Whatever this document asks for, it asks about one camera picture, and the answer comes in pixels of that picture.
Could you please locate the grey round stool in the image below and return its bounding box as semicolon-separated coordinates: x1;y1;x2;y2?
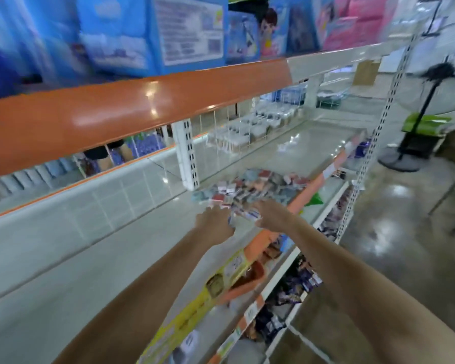
427;164;455;238

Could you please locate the person's right hand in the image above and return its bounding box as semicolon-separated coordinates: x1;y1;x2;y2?
252;198;297;235

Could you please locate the pile of mixed erasers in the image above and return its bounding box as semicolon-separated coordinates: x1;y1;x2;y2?
193;169;313;224

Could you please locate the row of dark snack packets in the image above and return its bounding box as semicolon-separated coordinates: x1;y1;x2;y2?
243;189;361;346

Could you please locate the person's left hand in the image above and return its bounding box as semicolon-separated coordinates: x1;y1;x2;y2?
193;206;236;249

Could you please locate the pink package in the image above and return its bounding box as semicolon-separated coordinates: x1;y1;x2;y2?
322;0;401;52

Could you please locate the person's left forearm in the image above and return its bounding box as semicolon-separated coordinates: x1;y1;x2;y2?
53;231;227;364

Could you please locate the person's right forearm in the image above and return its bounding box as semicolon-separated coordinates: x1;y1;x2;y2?
277;217;455;364

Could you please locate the green plastic crate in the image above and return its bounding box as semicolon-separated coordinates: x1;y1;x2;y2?
400;111;453;158

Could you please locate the green packet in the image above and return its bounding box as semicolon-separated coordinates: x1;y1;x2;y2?
303;192;326;208

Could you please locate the white wire grid panel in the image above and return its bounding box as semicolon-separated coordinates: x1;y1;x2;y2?
0;68;357;300

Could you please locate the yellow price label strip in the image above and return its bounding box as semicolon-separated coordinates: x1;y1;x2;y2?
136;250;253;364

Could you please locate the white orange metal shelf unit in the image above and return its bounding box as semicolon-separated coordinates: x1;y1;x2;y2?
0;26;426;364

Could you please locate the row of blue packages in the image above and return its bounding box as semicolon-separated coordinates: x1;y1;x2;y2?
0;0;336;101

